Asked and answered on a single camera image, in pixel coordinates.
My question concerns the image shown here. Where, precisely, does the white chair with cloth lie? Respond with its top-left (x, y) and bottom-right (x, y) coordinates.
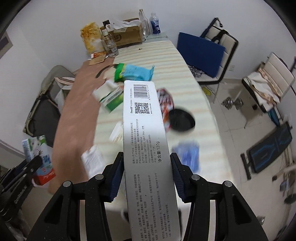
top-left (241, 52), bottom-right (295, 128)

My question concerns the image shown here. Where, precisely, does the tall clear bottle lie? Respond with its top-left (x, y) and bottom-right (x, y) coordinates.
top-left (139, 9), bottom-right (151, 37)

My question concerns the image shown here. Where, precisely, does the white chair with blue cushion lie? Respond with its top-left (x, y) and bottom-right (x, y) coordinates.
top-left (176, 17), bottom-right (239, 103)

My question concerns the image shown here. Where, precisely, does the yellow snack bag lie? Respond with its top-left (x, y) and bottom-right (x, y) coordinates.
top-left (80, 22), bottom-right (105, 54)

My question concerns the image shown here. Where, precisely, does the brown cloth table runner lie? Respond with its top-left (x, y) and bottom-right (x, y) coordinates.
top-left (48, 58), bottom-right (114, 194)

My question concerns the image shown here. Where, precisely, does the cardboard shipping box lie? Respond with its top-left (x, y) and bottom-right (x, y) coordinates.
top-left (101, 18), bottom-right (143, 48)

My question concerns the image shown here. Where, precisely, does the clear glass bottle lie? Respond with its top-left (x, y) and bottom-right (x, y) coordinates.
top-left (101, 29), bottom-right (119, 57)

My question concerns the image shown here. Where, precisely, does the white red blue carton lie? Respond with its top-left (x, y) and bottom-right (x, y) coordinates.
top-left (22, 135), bottom-right (55, 186)

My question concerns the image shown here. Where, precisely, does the black round lid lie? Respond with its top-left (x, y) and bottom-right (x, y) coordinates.
top-left (169, 108), bottom-right (196, 132)

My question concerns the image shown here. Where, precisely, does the white paper packet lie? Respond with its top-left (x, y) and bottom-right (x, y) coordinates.
top-left (81, 145), bottom-right (105, 179)

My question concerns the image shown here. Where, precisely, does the blue label plastic bottle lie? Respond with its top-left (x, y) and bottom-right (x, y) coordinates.
top-left (149, 13), bottom-right (161, 35)

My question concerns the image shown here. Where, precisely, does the grey folding chair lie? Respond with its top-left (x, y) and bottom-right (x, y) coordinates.
top-left (23, 65), bottom-right (74, 140)

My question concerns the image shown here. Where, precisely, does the striped cream tablecloth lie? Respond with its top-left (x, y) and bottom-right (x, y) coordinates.
top-left (93, 40), bottom-right (234, 186)

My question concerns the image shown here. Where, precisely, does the green white carton box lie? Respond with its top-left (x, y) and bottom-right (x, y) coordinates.
top-left (92, 79), bottom-right (124, 113)

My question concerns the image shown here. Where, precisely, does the metal dumbbell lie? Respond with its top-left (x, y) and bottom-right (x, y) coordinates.
top-left (222, 97), bottom-right (244, 110)

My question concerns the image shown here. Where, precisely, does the long grey toothpaste box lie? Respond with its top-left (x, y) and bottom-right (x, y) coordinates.
top-left (123, 80), bottom-right (181, 240)

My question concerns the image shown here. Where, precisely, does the red white snack wrapper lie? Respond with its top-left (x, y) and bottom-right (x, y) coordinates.
top-left (157, 88), bottom-right (174, 132)

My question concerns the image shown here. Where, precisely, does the black blue exercise bench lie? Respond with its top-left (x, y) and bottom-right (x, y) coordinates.
top-left (240, 121), bottom-right (292, 180)

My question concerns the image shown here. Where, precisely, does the blue plastic packet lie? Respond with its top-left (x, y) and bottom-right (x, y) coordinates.
top-left (172, 141), bottom-right (200, 174)

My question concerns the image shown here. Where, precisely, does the green blue snack bag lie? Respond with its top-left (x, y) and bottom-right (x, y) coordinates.
top-left (114, 63), bottom-right (154, 82)

